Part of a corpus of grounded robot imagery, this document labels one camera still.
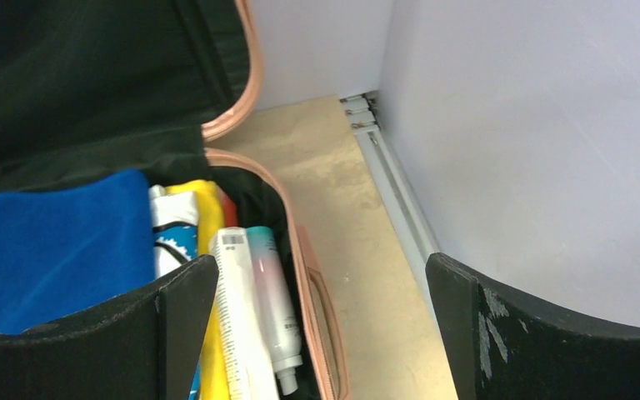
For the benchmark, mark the white teal spray bottle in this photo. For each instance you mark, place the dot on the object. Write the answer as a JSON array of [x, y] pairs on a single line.
[[281, 331]]

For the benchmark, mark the pink suitcase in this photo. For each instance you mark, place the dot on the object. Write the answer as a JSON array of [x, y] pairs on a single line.
[[93, 88]]

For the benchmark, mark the red white tie-dye cloth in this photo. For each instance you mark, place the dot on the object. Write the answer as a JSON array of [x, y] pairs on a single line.
[[229, 209]]

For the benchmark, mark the aluminium rail frame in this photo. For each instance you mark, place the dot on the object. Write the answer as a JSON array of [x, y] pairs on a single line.
[[413, 232]]

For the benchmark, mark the white toothpaste box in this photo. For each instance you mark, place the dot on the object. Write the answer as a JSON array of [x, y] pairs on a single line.
[[249, 369]]

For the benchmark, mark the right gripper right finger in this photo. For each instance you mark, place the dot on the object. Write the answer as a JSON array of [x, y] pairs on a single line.
[[503, 343]]

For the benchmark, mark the blue cloth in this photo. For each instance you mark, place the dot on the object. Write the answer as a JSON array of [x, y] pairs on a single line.
[[64, 251]]

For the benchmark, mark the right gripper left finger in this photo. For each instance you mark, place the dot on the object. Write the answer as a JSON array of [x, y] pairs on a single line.
[[104, 342]]

